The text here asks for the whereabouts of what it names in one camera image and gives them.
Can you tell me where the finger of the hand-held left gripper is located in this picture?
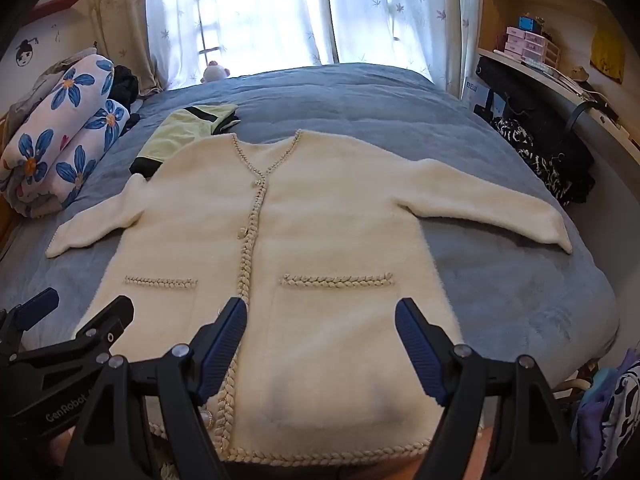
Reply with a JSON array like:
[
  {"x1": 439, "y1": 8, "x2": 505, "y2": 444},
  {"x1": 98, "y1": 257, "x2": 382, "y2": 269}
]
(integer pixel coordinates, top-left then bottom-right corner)
[
  {"x1": 10, "y1": 295, "x2": 136, "y2": 377},
  {"x1": 0, "y1": 287, "x2": 61, "y2": 356}
]

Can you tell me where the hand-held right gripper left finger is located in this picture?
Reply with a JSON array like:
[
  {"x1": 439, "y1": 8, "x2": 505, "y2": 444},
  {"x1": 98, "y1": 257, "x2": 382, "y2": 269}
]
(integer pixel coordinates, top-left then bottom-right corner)
[{"x1": 64, "y1": 296, "x2": 248, "y2": 480}]

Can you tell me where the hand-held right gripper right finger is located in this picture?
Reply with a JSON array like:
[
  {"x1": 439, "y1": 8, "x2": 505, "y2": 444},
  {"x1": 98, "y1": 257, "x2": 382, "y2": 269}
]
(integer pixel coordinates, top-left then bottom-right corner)
[{"x1": 395, "y1": 297, "x2": 573, "y2": 480}]

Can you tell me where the white fluffy cardigan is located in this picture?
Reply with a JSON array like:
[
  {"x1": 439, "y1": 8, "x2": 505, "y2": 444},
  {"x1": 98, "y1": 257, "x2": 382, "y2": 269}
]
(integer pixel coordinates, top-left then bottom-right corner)
[{"x1": 45, "y1": 129, "x2": 573, "y2": 466}]

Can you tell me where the dark clothes pile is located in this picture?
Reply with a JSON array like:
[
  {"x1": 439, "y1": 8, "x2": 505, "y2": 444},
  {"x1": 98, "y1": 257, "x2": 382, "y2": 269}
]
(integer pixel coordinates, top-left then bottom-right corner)
[{"x1": 107, "y1": 64, "x2": 143, "y2": 133}]

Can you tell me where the rolled blue floral quilt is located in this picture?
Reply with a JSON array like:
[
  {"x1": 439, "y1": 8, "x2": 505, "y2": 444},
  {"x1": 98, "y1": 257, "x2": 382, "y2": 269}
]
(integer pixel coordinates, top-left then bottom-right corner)
[{"x1": 0, "y1": 55, "x2": 132, "y2": 218}]

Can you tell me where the yellow-green garment with black trim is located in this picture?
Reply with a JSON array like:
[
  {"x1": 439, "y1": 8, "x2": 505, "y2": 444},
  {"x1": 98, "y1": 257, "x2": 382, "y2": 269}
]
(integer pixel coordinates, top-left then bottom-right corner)
[{"x1": 129, "y1": 104, "x2": 241, "y2": 178}]

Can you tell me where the black white patterned cloth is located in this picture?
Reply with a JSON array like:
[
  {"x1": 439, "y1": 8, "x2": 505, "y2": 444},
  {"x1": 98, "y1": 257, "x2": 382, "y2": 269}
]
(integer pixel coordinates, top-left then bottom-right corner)
[{"x1": 490, "y1": 116, "x2": 576, "y2": 206}]

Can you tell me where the grey cloth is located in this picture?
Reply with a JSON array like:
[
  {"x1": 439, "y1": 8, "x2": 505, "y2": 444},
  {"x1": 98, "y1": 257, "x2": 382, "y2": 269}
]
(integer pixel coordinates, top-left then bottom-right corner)
[{"x1": 7, "y1": 47, "x2": 98, "y2": 111}]

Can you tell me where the blue fleece blanket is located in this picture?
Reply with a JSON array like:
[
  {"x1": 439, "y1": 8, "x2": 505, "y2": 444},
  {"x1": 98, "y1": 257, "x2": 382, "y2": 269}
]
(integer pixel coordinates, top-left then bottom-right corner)
[{"x1": 0, "y1": 62, "x2": 623, "y2": 411}]

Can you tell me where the white cardboard box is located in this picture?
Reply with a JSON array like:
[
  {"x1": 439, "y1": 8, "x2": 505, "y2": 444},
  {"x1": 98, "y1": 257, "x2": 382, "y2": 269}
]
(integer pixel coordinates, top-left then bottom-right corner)
[{"x1": 460, "y1": 77, "x2": 493, "y2": 111}]

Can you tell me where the white plush toy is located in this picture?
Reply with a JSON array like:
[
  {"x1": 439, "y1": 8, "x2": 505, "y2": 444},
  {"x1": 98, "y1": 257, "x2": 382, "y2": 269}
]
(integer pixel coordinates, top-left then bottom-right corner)
[{"x1": 201, "y1": 61, "x2": 231, "y2": 84}]

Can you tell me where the black bag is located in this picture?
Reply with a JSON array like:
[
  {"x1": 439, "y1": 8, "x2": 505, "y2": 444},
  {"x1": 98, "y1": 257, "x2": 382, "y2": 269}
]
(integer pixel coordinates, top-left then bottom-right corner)
[{"x1": 472, "y1": 55, "x2": 596, "y2": 206}]

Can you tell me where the beige floral curtain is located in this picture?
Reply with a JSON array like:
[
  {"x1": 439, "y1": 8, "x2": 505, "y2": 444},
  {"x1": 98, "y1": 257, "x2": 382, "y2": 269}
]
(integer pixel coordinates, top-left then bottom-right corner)
[{"x1": 87, "y1": 0, "x2": 171, "y2": 96}]

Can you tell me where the pink drawer organizer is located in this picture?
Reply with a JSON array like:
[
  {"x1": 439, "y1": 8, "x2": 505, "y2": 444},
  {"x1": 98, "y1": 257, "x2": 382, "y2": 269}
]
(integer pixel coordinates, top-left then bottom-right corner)
[{"x1": 504, "y1": 26, "x2": 558, "y2": 68}]

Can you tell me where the white leaf-print curtain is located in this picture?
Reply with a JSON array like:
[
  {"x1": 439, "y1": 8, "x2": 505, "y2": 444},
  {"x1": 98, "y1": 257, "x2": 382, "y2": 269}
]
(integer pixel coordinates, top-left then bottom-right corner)
[
  {"x1": 324, "y1": 0, "x2": 481, "y2": 98},
  {"x1": 142, "y1": 0, "x2": 341, "y2": 91}
]

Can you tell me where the wooden bookshelf desk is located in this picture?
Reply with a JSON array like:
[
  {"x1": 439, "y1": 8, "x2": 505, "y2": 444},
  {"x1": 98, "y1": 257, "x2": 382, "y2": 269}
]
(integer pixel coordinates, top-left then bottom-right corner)
[{"x1": 472, "y1": 0, "x2": 640, "y2": 151}]

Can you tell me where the wooden bed frame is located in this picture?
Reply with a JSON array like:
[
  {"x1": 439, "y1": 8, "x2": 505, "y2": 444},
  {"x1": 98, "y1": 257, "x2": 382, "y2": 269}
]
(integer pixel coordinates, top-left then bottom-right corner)
[{"x1": 0, "y1": 195, "x2": 23, "y2": 261}]

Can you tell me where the face wall sticker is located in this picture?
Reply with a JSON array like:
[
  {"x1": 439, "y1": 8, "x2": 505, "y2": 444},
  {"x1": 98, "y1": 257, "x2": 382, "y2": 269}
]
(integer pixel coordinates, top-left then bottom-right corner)
[{"x1": 14, "y1": 36, "x2": 41, "y2": 68}]

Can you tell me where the red wall shelf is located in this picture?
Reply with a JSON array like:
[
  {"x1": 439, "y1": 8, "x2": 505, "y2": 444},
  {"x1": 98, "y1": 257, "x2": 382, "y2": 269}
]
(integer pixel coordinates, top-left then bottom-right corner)
[{"x1": 30, "y1": 0, "x2": 88, "y2": 23}]

